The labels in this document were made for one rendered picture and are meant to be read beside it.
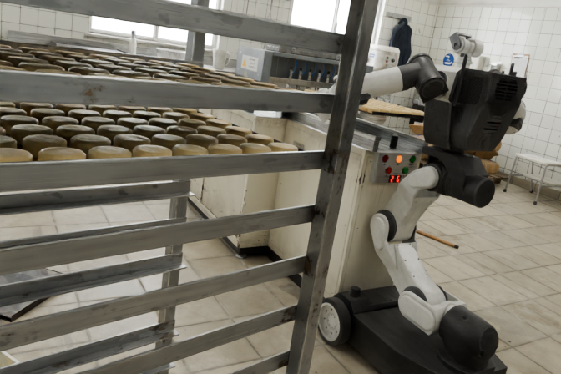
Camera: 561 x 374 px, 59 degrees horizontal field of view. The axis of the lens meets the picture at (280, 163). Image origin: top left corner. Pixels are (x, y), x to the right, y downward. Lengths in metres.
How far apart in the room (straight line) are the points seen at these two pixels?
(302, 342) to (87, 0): 0.62
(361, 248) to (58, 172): 1.88
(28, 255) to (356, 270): 1.91
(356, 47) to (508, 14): 6.28
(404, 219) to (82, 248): 1.71
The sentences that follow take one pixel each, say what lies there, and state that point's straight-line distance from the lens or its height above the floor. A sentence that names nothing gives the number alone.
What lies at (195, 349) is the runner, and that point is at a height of 0.77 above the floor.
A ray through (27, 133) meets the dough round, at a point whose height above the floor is 1.06.
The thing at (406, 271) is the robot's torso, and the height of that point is 0.38.
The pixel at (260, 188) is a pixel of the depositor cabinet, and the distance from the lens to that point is 2.73.
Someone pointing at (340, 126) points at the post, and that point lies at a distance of 0.76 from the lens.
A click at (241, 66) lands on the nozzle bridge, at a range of 2.81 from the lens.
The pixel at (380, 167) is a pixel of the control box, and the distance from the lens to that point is 2.18.
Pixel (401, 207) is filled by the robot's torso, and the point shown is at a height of 0.63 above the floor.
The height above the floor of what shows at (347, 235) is 0.44.
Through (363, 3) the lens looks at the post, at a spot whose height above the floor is 1.29.
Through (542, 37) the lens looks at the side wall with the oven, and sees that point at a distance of 6.67.
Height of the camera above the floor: 1.22
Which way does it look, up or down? 13 degrees down
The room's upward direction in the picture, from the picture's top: 9 degrees clockwise
